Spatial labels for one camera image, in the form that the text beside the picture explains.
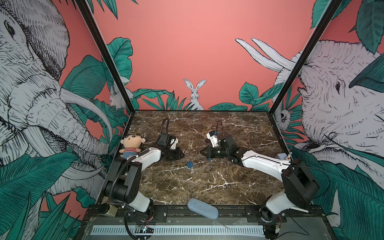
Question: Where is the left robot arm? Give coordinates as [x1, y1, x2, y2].
[102, 133, 185, 214]

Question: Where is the white vented rail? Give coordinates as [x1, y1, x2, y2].
[91, 225, 264, 237]

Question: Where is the black corrugated cable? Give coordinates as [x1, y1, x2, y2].
[158, 117, 171, 136]

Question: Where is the plush doll striped shirt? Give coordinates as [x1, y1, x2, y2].
[119, 135, 146, 159]

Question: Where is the masking tape roll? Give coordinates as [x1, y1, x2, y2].
[100, 204, 118, 218]

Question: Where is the black mounting rail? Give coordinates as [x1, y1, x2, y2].
[86, 203, 325, 224]

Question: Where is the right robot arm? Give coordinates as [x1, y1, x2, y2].
[200, 131, 320, 215]

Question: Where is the blue grey pouch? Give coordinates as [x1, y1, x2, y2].
[187, 198, 219, 220]

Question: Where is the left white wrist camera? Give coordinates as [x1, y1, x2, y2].
[170, 136, 179, 150]

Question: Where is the blue grey toy box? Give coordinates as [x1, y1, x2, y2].
[276, 153, 292, 161]

